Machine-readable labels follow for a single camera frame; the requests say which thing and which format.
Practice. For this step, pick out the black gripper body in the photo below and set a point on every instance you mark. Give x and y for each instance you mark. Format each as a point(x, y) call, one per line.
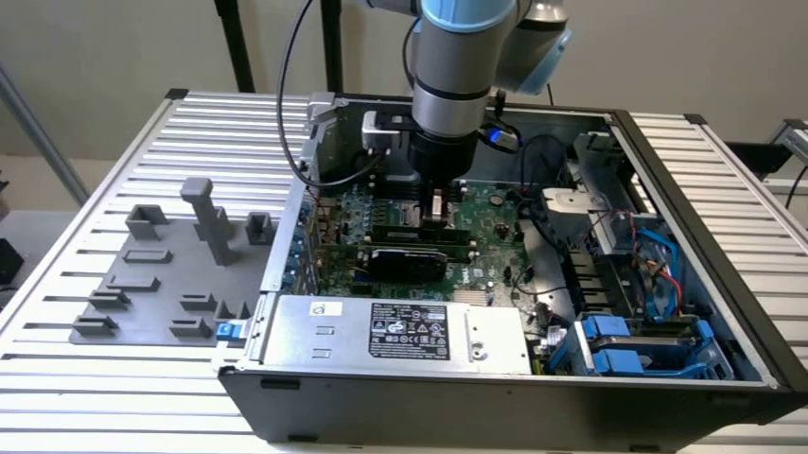
point(443, 158)

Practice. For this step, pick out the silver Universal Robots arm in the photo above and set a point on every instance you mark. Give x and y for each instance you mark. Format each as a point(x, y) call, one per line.
point(457, 52)

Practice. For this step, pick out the green RAM stick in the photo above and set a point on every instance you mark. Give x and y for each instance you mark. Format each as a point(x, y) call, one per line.
point(404, 241)
point(399, 232)

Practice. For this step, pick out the blue USB plug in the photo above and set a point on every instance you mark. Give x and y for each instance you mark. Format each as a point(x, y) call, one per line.
point(501, 137)

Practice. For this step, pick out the green motherboard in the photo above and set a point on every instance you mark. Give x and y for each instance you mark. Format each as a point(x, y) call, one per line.
point(487, 246)

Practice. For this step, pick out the black graphics card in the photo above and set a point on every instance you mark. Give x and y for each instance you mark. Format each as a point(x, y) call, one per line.
point(404, 262)

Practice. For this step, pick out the silver power supply unit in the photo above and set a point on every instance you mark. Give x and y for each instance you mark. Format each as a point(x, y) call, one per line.
point(353, 333)

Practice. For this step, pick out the black stand leg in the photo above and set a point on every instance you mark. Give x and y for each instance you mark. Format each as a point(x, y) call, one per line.
point(333, 45)
point(237, 42)

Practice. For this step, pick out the blue disk bay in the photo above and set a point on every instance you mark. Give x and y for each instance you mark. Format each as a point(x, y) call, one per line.
point(616, 345)

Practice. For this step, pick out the blue case latch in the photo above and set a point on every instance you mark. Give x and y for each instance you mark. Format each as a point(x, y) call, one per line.
point(229, 330)

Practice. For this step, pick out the black open PC case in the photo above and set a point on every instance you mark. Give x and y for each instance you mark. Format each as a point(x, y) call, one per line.
point(480, 406)

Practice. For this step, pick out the grey parts rack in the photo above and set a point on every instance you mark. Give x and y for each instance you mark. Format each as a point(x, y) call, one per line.
point(151, 284)

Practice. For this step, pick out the black monitor panel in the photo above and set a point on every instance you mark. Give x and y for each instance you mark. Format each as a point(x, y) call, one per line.
point(758, 158)

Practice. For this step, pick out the silver metal pole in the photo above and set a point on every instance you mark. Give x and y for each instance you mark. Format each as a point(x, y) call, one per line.
point(38, 127)

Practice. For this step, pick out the black box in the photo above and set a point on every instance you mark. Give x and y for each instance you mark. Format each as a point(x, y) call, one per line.
point(9, 262)

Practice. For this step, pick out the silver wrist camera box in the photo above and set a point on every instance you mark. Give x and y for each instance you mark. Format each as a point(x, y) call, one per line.
point(383, 134)

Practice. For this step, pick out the silver aluminium frame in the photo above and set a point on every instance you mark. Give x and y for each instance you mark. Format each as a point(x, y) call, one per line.
point(790, 134)

